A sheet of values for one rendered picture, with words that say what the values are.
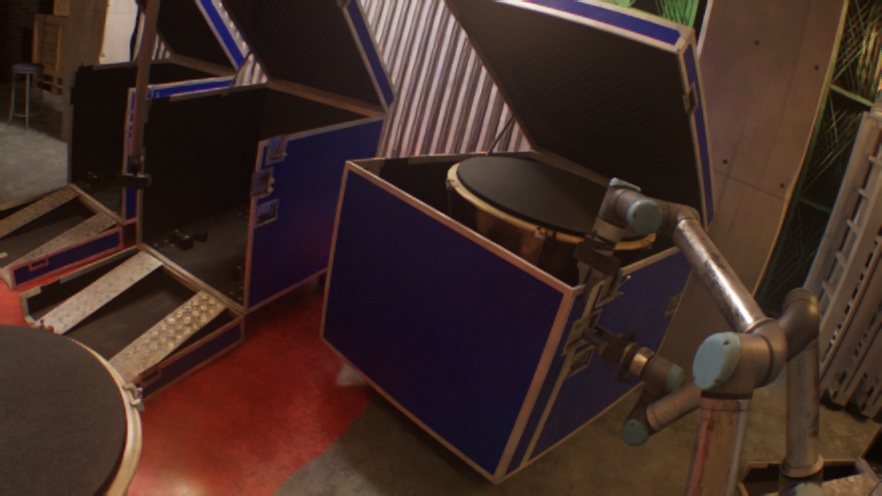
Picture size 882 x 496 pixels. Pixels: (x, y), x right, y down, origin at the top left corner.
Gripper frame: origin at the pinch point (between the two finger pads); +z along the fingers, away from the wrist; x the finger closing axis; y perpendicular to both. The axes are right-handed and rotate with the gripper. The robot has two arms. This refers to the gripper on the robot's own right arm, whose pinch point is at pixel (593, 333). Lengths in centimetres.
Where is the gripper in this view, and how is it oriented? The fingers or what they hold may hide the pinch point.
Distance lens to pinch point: 192.3
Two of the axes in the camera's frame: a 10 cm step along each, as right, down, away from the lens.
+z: -7.0, -4.1, 5.8
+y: 2.3, -9.0, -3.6
